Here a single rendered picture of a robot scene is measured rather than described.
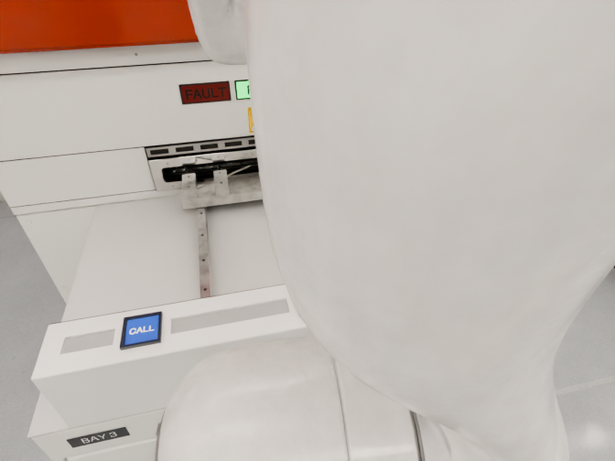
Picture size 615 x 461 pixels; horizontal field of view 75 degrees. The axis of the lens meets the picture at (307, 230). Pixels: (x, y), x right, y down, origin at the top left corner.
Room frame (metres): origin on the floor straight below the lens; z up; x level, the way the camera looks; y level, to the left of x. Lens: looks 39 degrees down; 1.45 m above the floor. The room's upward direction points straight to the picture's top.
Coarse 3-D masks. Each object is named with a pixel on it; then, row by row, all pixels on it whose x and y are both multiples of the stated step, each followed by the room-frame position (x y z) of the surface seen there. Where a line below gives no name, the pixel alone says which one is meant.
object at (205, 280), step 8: (200, 208) 0.83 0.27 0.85; (200, 216) 0.80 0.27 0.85; (200, 224) 0.76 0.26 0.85; (200, 232) 0.73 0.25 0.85; (200, 240) 0.71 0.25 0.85; (208, 240) 0.73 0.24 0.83; (200, 248) 0.68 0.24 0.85; (208, 248) 0.69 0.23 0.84; (200, 256) 0.65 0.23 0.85; (208, 256) 0.65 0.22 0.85; (200, 264) 0.62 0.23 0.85; (208, 264) 0.62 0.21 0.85; (200, 272) 0.60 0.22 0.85; (208, 272) 0.60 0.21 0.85; (200, 280) 0.58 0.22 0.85; (208, 280) 0.58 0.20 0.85; (200, 288) 0.56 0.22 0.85; (208, 288) 0.56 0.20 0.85; (200, 296) 0.53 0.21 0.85; (208, 296) 0.53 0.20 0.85
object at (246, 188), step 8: (256, 176) 0.94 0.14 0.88; (200, 184) 0.90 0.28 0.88; (232, 184) 0.90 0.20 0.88; (240, 184) 0.90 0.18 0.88; (248, 184) 0.90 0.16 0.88; (256, 184) 0.90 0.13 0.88; (200, 192) 0.86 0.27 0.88; (208, 192) 0.86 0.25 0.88; (232, 192) 0.86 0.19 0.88; (240, 192) 0.86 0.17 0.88; (248, 192) 0.86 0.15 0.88; (256, 192) 0.87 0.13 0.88; (184, 200) 0.82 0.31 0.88; (192, 200) 0.83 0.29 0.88; (200, 200) 0.83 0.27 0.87; (208, 200) 0.84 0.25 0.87; (216, 200) 0.84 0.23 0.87; (224, 200) 0.85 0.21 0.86; (232, 200) 0.85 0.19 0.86; (240, 200) 0.86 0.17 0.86; (248, 200) 0.86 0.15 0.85; (184, 208) 0.82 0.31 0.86; (192, 208) 0.83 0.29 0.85
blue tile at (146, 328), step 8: (128, 320) 0.39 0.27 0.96; (136, 320) 0.39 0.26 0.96; (144, 320) 0.39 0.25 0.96; (152, 320) 0.39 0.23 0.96; (128, 328) 0.37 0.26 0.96; (136, 328) 0.37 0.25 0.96; (144, 328) 0.37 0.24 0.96; (152, 328) 0.37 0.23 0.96; (128, 336) 0.36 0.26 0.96; (136, 336) 0.36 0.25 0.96; (144, 336) 0.36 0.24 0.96; (152, 336) 0.36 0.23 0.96
